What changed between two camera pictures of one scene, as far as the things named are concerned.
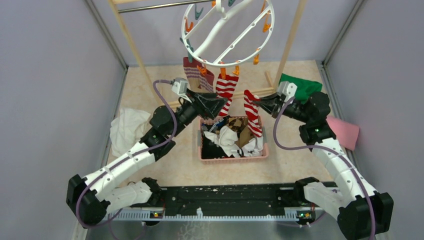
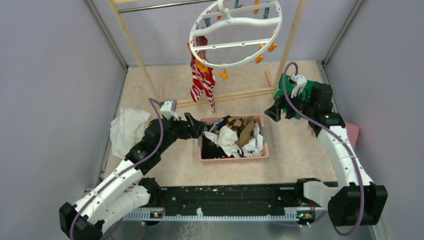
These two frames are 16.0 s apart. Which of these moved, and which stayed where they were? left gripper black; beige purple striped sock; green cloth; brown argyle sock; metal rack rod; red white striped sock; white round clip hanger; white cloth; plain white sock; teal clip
Moved: teal clip; red white striped sock; left gripper black; beige purple striped sock; white round clip hanger
Stayed: plain white sock; metal rack rod; white cloth; green cloth; brown argyle sock
